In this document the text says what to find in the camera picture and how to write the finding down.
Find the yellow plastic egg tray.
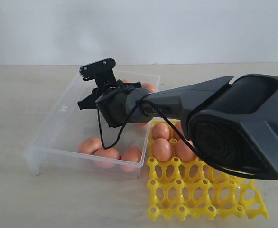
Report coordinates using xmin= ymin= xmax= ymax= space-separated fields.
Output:
xmin=145 ymin=120 xmax=270 ymax=222

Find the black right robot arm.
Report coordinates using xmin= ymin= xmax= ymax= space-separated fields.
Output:
xmin=78 ymin=73 xmax=278 ymax=180

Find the brown egg front right corner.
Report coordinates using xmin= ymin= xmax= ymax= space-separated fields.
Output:
xmin=121 ymin=147 xmax=142 ymax=173

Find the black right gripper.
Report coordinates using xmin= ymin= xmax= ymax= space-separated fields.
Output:
xmin=77 ymin=80 xmax=141 ymax=127

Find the clear plastic bin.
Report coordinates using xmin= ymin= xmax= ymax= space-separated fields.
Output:
xmin=25 ymin=76 xmax=151 ymax=178

